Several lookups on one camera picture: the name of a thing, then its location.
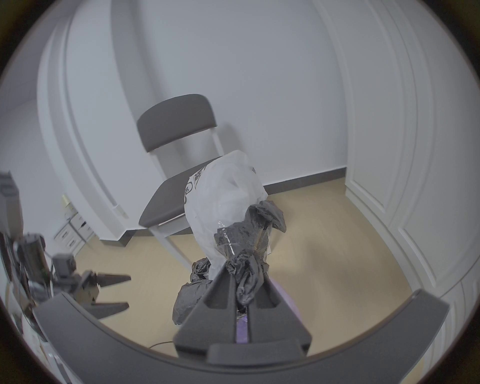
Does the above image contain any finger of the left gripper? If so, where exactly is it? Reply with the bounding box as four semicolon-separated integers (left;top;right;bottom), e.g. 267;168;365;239
91;301;130;320
96;274;132;289

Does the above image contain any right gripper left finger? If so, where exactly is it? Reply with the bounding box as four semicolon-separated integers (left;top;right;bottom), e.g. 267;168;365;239
172;262;239;359

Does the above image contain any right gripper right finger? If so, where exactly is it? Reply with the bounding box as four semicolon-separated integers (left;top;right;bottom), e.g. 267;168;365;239
247;275;313;357

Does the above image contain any purple plastic bag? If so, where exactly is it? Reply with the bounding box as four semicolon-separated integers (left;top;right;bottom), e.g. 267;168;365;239
234;281;301;344

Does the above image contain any black plastic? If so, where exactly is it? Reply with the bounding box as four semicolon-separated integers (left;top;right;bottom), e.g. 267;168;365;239
172;200;287;325

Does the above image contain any white printed plastic bag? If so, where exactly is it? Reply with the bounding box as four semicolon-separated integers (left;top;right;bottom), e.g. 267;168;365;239
184;150;269;280

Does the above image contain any white chest of drawers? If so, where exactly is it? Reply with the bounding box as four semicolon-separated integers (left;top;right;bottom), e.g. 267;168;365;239
54;210;94;252

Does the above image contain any grey padded white chair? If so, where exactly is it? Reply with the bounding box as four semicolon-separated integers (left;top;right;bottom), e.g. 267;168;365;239
137;94;259;271

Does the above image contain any white wardrobe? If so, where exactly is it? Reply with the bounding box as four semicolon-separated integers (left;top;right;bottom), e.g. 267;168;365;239
313;0;480;376

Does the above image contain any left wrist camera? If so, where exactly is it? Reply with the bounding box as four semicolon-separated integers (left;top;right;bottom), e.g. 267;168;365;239
52;253;78;279

